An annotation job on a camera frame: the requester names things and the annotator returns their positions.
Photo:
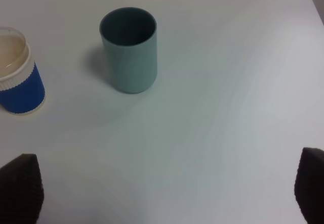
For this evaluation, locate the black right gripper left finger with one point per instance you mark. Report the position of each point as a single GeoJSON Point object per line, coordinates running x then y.
{"type": "Point", "coordinates": [22, 192]}

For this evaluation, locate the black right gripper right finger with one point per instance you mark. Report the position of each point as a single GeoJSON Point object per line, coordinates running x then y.
{"type": "Point", "coordinates": [308, 188]}

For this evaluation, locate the blue sleeved paper cup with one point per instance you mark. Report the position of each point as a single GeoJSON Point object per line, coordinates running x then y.
{"type": "Point", "coordinates": [22, 89]}

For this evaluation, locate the teal cylindrical cup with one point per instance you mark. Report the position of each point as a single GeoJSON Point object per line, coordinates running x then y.
{"type": "Point", "coordinates": [129, 37]}

